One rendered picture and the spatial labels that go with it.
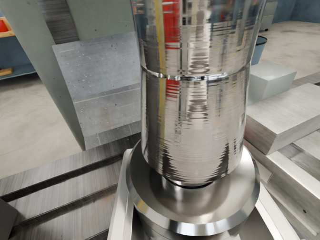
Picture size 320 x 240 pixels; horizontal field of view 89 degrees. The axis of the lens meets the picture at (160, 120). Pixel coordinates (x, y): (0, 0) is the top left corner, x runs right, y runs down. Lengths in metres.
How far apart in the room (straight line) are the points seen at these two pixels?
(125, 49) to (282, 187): 0.48
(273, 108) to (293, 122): 0.03
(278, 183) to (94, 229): 0.25
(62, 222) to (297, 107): 0.37
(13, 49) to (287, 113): 4.60
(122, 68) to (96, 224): 0.40
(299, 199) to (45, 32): 0.59
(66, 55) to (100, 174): 0.34
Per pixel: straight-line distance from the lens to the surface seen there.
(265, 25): 6.00
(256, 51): 2.40
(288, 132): 0.25
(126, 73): 0.52
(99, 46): 0.53
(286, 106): 0.28
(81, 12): 0.54
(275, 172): 0.26
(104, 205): 0.29
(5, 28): 3.97
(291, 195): 0.27
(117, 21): 0.55
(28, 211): 0.35
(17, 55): 4.66
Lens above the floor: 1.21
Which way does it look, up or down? 39 degrees down
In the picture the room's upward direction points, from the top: 6 degrees counter-clockwise
